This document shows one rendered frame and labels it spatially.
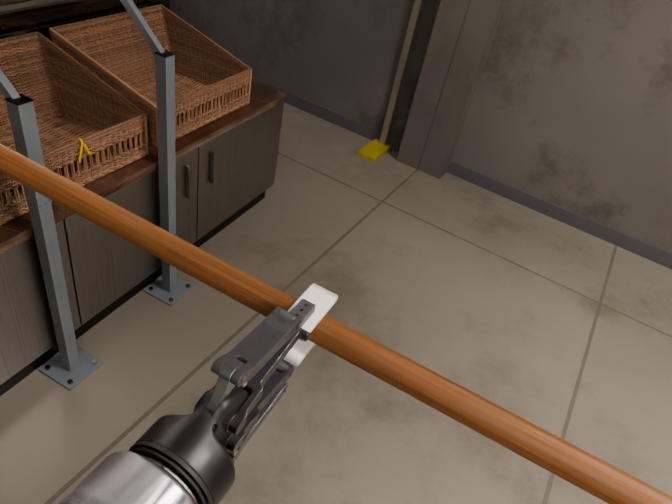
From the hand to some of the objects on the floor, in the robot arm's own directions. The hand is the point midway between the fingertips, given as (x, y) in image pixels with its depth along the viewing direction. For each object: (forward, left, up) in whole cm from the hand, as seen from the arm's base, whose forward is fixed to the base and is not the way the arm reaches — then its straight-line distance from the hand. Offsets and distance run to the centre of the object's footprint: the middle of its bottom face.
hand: (305, 323), depth 54 cm
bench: (+42, +128, -118) cm, 179 cm away
